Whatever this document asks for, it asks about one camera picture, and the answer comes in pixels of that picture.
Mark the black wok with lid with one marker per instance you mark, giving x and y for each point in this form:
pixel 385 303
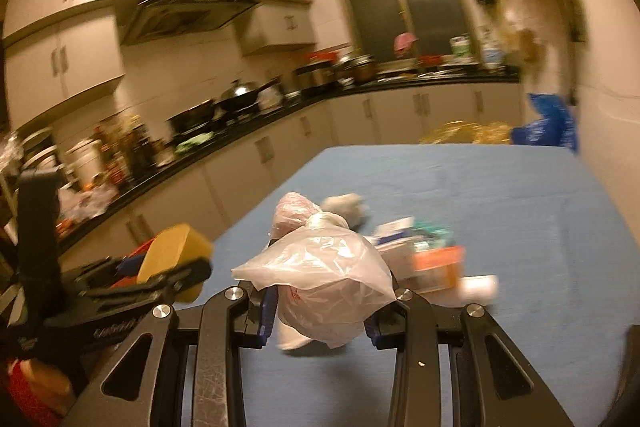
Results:
pixel 242 97

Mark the orange medicine box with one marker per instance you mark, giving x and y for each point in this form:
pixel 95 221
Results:
pixel 436 269

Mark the counter plastic bags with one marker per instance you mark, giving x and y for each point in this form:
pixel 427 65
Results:
pixel 81 206

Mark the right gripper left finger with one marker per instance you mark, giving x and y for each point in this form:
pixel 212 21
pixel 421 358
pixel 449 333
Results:
pixel 240 317

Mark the white electric kettle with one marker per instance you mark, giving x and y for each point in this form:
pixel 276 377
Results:
pixel 86 160

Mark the small white cardboard box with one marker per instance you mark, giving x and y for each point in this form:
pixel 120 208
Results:
pixel 394 235

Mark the black frying pan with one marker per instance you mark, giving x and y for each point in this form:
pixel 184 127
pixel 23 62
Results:
pixel 195 120

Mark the steel rice cooker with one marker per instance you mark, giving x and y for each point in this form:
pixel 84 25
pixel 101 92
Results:
pixel 315 78

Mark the blue plastic bag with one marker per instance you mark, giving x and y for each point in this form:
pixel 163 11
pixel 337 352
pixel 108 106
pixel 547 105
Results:
pixel 556 126

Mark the blue tablecloth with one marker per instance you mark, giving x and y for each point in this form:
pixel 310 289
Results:
pixel 568 270

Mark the clear plastic bag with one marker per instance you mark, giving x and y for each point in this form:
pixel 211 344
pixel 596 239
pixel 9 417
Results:
pixel 329 278

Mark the teal wet wipe packet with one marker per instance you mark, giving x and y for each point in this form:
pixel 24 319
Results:
pixel 433 236

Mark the green detergent jug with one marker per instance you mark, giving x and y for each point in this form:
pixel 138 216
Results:
pixel 461 47

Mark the white tissue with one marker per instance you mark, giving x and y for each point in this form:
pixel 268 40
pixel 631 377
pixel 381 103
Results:
pixel 350 206

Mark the blue label detergent bottle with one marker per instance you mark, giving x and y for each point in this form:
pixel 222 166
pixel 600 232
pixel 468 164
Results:
pixel 492 54

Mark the person's left hand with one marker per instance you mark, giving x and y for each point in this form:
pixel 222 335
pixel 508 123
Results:
pixel 41 393

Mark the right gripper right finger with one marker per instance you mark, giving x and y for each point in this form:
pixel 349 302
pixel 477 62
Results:
pixel 408 326

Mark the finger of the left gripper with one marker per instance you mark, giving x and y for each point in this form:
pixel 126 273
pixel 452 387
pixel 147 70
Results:
pixel 88 285

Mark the yellow plastic bag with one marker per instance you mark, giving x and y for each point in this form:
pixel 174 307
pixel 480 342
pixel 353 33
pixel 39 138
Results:
pixel 468 132

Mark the white cylindrical bottle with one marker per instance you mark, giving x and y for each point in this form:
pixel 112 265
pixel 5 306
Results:
pixel 481 289

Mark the dark cooking pot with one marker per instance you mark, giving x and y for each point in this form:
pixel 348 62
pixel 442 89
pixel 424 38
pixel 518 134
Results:
pixel 357 70

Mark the red plastic basket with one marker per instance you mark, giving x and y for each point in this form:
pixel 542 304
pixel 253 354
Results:
pixel 135 251

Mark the green dish cloth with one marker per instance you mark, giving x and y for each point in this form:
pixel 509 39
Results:
pixel 185 146

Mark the pink cloth on faucet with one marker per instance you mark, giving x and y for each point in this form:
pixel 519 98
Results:
pixel 404 44

